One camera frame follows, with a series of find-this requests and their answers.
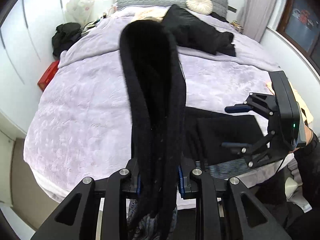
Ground black clothes pile on bed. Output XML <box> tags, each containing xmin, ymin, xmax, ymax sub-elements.
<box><xmin>162</xmin><ymin>4</ymin><xmax>236</xmax><ymax>57</ymax></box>

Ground round cream cushion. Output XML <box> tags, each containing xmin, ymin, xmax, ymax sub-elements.
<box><xmin>185</xmin><ymin>0</ymin><xmax>213</xmax><ymax>15</ymax></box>

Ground black garment beside bed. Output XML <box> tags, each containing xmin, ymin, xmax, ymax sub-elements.
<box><xmin>52</xmin><ymin>22</ymin><xmax>82</xmax><ymax>59</ymax></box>

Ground orange garment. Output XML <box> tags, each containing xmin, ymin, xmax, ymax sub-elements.
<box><xmin>266</xmin><ymin>83</ymin><xmax>315</xmax><ymax>126</ymax></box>

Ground brown knitted garment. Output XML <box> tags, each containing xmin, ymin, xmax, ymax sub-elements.
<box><xmin>134</xmin><ymin>7</ymin><xmax>168</xmax><ymax>22</ymax></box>

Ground red box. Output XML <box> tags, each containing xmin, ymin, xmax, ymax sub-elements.
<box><xmin>37</xmin><ymin>60</ymin><xmax>60</xmax><ymax>91</ymax></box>

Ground dark framed window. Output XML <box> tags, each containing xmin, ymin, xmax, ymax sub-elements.
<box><xmin>277</xmin><ymin>0</ymin><xmax>319</xmax><ymax>67</ymax></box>

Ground lilac plush bed blanket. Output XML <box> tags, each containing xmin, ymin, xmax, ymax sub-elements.
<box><xmin>23</xmin><ymin>7</ymin><xmax>279</xmax><ymax>202</ymax></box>

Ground person right hand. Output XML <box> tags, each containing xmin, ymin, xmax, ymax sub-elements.
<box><xmin>291</xmin><ymin>106</ymin><xmax>315</xmax><ymax>153</ymax></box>

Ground white floral plastic bag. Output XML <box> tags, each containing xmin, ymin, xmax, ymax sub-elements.
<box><xmin>66</xmin><ymin>0</ymin><xmax>95</xmax><ymax>27</ymax></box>

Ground black pants with patterned side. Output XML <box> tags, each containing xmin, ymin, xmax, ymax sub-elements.
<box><xmin>118</xmin><ymin>20</ymin><xmax>268</xmax><ymax>239</ymax></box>

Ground lilac curtain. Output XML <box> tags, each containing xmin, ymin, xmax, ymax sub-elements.
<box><xmin>236</xmin><ymin>0</ymin><xmax>277</xmax><ymax>42</ymax></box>

